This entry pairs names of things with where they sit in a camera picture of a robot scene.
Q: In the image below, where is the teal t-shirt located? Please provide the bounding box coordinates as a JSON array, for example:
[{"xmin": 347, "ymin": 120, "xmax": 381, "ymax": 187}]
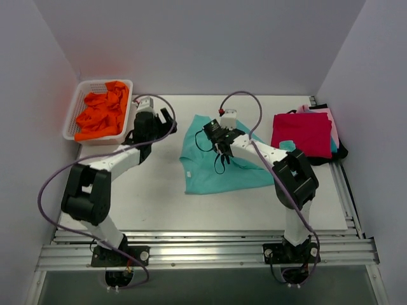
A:
[
  {"xmin": 179, "ymin": 115, "xmax": 274, "ymax": 194},
  {"xmin": 330, "ymin": 139, "xmax": 338, "ymax": 153}
]

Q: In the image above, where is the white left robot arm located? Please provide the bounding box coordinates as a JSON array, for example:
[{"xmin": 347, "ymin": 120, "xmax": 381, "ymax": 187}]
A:
[{"xmin": 61, "ymin": 106, "xmax": 177, "ymax": 266}]

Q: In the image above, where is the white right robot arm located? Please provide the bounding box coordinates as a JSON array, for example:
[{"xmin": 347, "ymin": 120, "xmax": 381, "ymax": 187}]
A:
[{"xmin": 203, "ymin": 119, "xmax": 319, "ymax": 262}]

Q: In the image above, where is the orange t-shirt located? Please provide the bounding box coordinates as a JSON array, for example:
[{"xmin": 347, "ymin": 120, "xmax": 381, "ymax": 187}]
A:
[{"xmin": 74, "ymin": 81, "xmax": 129, "ymax": 142}]

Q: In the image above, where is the white plastic basket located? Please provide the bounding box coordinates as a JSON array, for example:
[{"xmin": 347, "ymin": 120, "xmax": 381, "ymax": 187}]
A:
[{"xmin": 62, "ymin": 79, "xmax": 133, "ymax": 146}]

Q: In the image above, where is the pink folded t-shirt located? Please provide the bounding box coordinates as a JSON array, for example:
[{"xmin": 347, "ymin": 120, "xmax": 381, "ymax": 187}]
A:
[{"xmin": 296, "ymin": 104, "xmax": 340, "ymax": 147}]

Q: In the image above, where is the magenta folded t-shirt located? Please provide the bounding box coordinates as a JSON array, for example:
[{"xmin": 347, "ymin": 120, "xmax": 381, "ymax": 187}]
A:
[{"xmin": 271, "ymin": 112, "xmax": 332, "ymax": 158}]

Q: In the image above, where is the teal folded t-shirt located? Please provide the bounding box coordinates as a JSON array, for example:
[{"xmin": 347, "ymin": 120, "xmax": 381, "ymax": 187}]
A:
[{"xmin": 330, "ymin": 139, "xmax": 338, "ymax": 153}]

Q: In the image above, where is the black folded t-shirt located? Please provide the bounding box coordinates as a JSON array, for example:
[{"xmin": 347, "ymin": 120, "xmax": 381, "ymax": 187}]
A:
[{"xmin": 288, "ymin": 109, "xmax": 348, "ymax": 166}]

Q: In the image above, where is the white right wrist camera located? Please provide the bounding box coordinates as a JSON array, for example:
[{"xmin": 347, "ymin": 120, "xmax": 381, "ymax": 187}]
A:
[{"xmin": 218, "ymin": 109, "xmax": 237, "ymax": 130}]

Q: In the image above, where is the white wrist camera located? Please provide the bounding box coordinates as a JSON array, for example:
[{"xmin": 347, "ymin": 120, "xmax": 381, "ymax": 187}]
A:
[
  {"xmin": 136, "ymin": 96, "xmax": 155, "ymax": 113},
  {"xmin": 218, "ymin": 109, "xmax": 237, "ymax": 130}
]

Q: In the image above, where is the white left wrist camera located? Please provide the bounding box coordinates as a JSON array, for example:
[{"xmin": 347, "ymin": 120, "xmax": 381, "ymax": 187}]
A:
[{"xmin": 136, "ymin": 96, "xmax": 155, "ymax": 113}]

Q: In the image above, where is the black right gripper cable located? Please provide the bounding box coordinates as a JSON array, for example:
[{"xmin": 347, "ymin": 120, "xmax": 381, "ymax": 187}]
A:
[{"xmin": 194, "ymin": 127, "xmax": 231, "ymax": 175}]

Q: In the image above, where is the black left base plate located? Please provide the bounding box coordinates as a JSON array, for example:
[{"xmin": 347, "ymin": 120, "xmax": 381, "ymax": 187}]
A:
[{"xmin": 90, "ymin": 245, "xmax": 150, "ymax": 268}]

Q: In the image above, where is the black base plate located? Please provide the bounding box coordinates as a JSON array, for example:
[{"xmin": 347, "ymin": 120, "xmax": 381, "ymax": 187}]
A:
[
  {"xmin": 90, "ymin": 245, "xmax": 150, "ymax": 268},
  {"xmin": 263, "ymin": 241, "xmax": 321, "ymax": 264}
]

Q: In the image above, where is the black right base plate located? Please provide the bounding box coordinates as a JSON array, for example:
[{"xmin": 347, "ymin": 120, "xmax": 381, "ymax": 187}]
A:
[{"xmin": 263, "ymin": 241, "xmax": 321, "ymax": 264}]

